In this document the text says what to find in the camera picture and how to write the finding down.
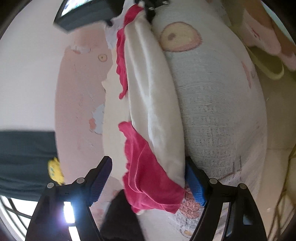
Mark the pale yellow slipper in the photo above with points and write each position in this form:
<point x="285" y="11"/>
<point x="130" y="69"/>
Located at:
<point x="266" y="66"/>

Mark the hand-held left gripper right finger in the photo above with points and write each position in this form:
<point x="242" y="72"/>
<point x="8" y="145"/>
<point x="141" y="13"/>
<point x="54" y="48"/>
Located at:
<point x="195" y="185"/>

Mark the yellow plush toy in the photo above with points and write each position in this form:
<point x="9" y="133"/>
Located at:
<point x="55" y="171"/>

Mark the cream shirt with pink sleeves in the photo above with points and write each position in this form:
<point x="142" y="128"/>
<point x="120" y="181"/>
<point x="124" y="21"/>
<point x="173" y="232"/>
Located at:
<point x="150" y="92"/>

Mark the sofa with pink cat-print cover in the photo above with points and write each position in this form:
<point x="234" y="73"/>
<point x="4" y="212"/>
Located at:
<point x="219" y="104"/>

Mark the window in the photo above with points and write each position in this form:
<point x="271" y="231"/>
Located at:
<point x="16" y="215"/>

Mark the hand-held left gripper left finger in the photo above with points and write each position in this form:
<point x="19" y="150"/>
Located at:
<point x="100" y="183"/>

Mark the dark flat screen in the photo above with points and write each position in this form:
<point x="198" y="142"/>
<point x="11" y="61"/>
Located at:
<point x="92" y="16"/>

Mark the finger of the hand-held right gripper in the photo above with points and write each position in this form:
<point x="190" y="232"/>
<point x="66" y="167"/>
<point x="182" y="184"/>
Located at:
<point x="149" y="14"/>

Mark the black folded cloth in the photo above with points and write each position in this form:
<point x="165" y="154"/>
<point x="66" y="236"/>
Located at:
<point x="120" y="220"/>

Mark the dark blue curtain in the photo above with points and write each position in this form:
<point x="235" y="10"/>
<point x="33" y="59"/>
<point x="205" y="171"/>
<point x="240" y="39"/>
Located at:
<point x="23" y="157"/>

